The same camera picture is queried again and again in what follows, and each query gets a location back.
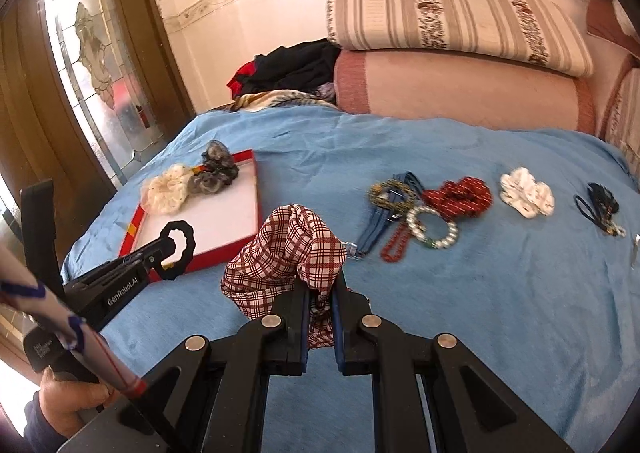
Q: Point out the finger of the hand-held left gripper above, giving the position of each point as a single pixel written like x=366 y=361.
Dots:
x=161 y=270
x=147 y=249

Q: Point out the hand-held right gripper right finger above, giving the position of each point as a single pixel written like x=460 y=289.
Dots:
x=338 y=333

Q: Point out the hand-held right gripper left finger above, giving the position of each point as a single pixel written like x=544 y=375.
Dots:
x=303 y=338

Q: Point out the red tray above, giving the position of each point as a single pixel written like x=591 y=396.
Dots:
x=220 y=213

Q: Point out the red plaid scrunchie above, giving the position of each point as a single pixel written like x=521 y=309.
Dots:
x=285 y=248

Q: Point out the white cherry print scrunchie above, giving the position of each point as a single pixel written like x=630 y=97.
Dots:
x=525 y=193

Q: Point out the person's left forearm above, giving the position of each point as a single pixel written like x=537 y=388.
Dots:
x=37 y=415

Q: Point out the person's left hand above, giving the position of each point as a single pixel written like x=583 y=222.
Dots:
x=70 y=403

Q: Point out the cream scrunchie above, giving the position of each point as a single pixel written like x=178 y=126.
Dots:
x=165 y=188

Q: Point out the light grey scrunchie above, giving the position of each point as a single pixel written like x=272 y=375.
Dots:
x=205 y=182

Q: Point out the blue hairband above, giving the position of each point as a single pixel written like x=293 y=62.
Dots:
x=380 y=228

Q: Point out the dark grey scrunchie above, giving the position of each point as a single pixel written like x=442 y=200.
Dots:
x=217 y=155

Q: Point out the red dotted scrunchie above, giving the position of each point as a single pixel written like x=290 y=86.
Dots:
x=465 y=198

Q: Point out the patterned cloth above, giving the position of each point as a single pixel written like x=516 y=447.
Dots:
x=270 y=100

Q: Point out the wooden stained glass door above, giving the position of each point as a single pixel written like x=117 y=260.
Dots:
x=90 y=58

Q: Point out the dark clothes pile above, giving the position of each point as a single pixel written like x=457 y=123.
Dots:
x=290 y=63

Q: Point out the pink bolster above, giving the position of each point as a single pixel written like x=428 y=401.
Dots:
x=450 y=88

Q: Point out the black claw clip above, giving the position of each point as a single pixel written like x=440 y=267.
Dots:
x=602 y=195

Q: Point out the long striped floral pillow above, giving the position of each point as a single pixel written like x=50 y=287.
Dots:
x=450 y=13

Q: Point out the striped floral cushion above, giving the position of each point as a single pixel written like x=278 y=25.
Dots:
x=625 y=118

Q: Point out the pink cushion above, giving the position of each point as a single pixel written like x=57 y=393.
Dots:
x=607 y=23

